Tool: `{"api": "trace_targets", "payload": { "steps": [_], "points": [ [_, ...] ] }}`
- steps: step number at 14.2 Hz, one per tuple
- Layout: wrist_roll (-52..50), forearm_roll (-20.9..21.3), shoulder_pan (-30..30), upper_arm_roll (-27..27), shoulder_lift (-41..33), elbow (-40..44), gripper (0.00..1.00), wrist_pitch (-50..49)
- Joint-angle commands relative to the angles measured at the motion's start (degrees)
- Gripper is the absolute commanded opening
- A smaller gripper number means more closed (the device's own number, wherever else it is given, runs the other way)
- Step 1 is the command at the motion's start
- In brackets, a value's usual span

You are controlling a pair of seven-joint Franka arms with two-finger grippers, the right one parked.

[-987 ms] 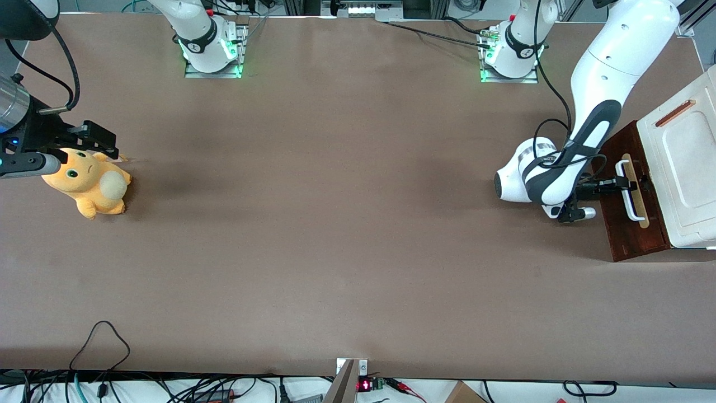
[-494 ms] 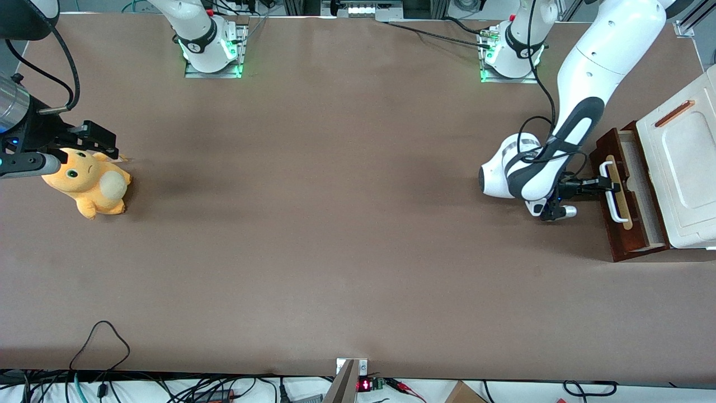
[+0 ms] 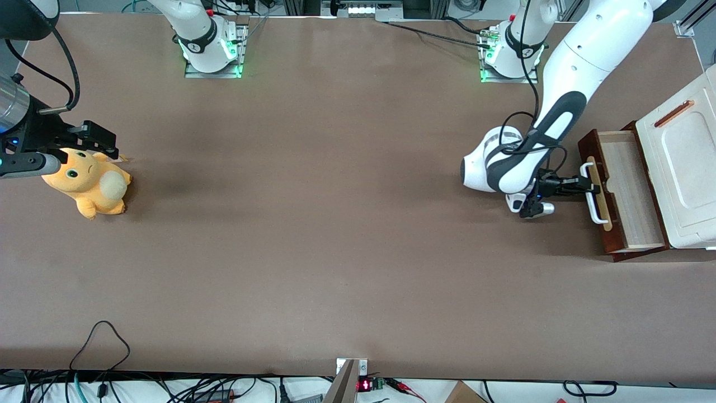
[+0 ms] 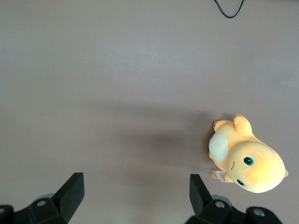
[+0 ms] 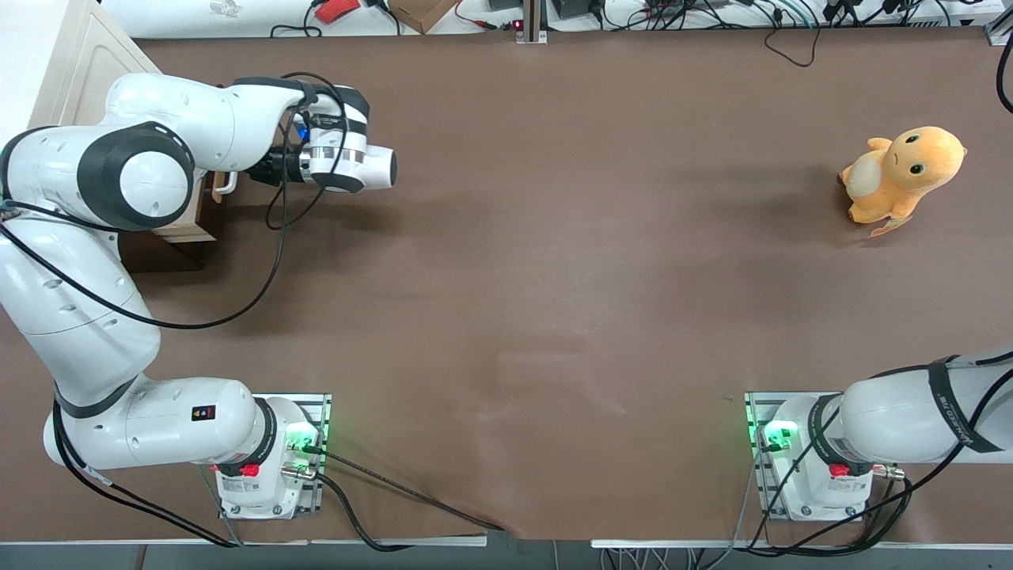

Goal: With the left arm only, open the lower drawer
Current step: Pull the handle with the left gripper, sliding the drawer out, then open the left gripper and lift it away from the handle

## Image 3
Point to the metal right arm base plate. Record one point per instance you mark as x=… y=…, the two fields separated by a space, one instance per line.
x=215 y=74

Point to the dark wooden drawer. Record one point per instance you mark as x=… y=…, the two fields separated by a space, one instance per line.
x=637 y=196

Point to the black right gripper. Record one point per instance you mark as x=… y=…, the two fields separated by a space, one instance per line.
x=40 y=133

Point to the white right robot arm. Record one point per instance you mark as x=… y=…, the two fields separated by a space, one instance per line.
x=198 y=33

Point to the red LED display module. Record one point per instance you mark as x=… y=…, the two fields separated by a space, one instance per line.
x=366 y=384

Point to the aluminium frame profile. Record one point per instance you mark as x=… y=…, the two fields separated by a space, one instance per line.
x=691 y=22

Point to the red clip leads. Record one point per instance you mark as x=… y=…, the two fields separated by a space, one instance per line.
x=405 y=389

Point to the black power adapter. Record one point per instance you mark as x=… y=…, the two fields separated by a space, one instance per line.
x=215 y=396

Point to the brown cardboard piece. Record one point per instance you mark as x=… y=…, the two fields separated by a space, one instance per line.
x=464 y=394

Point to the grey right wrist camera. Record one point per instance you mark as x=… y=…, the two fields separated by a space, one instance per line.
x=28 y=165

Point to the orange plush toy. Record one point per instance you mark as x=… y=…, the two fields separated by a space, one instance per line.
x=89 y=184

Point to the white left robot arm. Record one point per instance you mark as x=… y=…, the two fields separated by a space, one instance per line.
x=582 y=50

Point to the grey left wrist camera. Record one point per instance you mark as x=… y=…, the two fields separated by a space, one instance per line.
x=538 y=210

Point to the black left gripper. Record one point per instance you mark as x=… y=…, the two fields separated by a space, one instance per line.
x=551 y=184

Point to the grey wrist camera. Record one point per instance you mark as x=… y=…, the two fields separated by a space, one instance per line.
x=538 y=210
x=28 y=165

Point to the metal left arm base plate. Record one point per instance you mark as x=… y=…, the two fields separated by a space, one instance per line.
x=509 y=79

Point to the white drawer cabinet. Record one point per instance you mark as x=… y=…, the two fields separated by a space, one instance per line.
x=688 y=168

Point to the white light bar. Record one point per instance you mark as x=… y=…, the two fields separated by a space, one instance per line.
x=363 y=10

